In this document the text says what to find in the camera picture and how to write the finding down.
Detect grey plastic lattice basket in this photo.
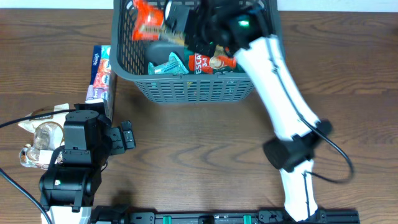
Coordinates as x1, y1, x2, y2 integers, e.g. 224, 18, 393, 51
109, 0, 286, 105

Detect green snack multipack bag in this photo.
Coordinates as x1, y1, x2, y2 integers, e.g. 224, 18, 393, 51
184, 49, 244, 75

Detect mint wet wipes pack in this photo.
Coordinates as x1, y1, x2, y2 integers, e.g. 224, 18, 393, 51
148, 52, 189, 75

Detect tissue pocket packs bundle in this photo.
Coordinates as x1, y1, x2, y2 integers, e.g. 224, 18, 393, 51
85, 45, 116, 120

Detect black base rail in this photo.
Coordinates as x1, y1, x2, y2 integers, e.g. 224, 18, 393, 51
89, 205, 361, 224

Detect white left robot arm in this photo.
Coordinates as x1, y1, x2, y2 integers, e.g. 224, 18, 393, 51
39, 103, 136, 223

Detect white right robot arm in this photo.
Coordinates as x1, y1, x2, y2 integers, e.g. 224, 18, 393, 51
164, 1, 331, 222

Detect red spaghetti packet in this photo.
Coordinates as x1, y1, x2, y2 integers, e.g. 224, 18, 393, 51
131, 0, 187, 46

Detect beige bread bag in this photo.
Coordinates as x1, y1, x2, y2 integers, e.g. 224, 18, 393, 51
18, 112, 68, 170

